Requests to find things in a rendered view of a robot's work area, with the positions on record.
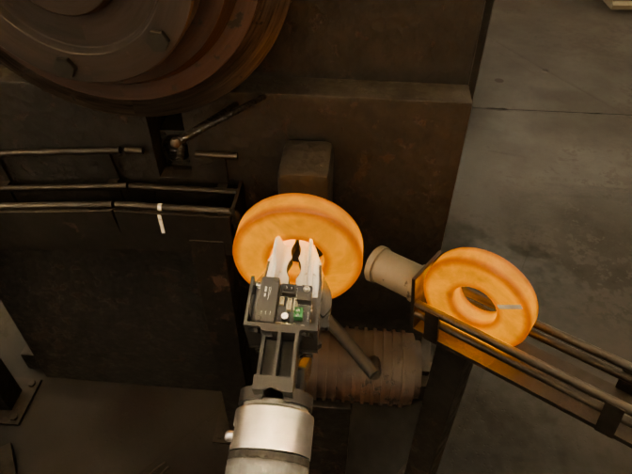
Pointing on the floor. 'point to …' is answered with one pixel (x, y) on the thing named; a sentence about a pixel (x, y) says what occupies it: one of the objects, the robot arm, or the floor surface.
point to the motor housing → (357, 387)
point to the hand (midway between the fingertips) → (298, 240)
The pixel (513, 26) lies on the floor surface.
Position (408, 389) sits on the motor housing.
